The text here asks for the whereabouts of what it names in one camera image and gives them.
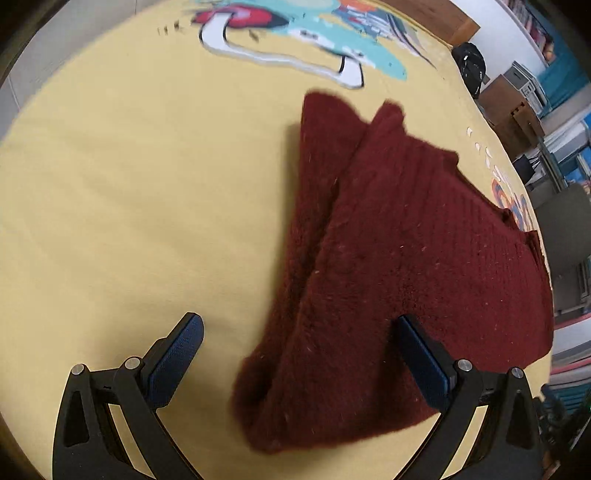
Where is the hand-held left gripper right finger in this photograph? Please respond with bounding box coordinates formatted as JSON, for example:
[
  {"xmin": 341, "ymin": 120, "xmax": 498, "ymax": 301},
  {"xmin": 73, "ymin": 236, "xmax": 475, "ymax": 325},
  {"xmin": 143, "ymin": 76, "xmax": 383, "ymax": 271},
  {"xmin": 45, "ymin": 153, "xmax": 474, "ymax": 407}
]
[{"xmin": 392, "ymin": 315, "xmax": 543, "ymax": 480}]

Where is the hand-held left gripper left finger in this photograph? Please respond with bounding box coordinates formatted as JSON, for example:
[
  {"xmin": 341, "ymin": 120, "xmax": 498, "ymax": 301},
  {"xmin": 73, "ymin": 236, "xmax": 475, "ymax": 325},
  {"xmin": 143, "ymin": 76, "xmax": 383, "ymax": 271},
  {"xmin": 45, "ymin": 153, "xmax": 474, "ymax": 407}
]
[{"xmin": 52, "ymin": 312, "xmax": 205, "ymax": 480}]

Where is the dark red knitted sweater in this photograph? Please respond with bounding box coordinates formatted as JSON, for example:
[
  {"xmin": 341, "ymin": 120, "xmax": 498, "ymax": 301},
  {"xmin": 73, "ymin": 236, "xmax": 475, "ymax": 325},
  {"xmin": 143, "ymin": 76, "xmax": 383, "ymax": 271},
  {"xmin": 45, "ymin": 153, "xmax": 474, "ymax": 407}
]
[{"xmin": 230, "ymin": 91, "xmax": 555, "ymax": 454}]

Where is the yellow printed bed sheet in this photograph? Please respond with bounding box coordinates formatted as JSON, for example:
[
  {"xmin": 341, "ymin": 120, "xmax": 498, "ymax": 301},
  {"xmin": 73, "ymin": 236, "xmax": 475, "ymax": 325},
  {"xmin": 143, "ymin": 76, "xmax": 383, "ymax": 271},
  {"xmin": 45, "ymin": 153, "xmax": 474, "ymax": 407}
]
[{"xmin": 0, "ymin": 0, "xmax": 555, "ymax": 480}]

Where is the grey chair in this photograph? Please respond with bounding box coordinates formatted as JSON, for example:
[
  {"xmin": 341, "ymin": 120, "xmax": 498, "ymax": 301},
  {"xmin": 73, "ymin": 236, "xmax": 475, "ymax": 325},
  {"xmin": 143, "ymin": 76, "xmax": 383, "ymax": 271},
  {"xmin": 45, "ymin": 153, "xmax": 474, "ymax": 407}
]
[{"xmin": 529, "ymin": 185, "xmax": 591, "ymax": 287}]

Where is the dark blue bag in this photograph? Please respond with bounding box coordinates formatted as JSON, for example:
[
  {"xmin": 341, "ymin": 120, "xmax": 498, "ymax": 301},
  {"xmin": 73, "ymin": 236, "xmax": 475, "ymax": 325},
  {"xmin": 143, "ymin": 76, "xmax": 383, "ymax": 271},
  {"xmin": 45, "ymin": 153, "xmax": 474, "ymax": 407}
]
[{"xmin": 512, "ymin": 154, "xmax": 543, "ymax": 185}]

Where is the white study desk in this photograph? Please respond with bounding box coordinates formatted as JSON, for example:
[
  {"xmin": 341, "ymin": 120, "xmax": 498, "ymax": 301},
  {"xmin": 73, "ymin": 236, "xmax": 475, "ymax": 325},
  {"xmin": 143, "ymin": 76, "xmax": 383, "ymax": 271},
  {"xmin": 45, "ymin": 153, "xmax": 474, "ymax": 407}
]
[{"xmin": 540, "ymin": 134, "xmax": 591, "ymax": 195}]

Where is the wooden drawer cabinet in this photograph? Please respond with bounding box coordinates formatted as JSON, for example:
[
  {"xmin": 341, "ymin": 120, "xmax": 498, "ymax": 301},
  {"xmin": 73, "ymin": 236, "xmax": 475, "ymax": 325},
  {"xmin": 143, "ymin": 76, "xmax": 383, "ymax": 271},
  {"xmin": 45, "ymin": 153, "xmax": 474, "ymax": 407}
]
[{"xmin": 478, "ymin": 74, "xmax": 546, "ymax": 153}]

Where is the grey printer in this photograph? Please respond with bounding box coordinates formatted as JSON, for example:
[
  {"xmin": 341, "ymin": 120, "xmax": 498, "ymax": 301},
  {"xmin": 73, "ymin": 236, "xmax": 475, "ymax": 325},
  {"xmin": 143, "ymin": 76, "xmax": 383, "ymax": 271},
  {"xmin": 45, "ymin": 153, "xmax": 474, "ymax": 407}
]
[{"xmin": 503, "ymin": 61, "xmax": 550, "ymax": 114}]

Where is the black backpack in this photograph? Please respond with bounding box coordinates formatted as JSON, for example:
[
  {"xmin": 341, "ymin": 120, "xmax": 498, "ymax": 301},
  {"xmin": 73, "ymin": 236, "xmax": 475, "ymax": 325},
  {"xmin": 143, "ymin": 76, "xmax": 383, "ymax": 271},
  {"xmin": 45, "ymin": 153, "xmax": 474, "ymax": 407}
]
[{"xmin": 451, "ymin": 41, "xmax": 488, "ymax": 100}]

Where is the teal curtain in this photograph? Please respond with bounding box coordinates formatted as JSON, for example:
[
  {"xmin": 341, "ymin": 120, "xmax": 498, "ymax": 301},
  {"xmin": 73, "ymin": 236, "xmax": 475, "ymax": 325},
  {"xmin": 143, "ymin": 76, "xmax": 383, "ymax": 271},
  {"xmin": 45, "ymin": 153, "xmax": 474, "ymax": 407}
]
[{"xmin": 538, "ymin": 28, "xmax": 591, "ymax": 116}]

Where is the wooden headboard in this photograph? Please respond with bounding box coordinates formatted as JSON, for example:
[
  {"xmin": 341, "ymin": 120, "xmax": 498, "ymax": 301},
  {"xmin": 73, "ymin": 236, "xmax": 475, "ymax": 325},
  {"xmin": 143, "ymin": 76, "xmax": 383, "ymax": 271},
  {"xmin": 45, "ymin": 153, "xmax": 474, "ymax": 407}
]
[{"xmin": 388, "ymin": 0, "xmax": 481, "ymax": 47}]

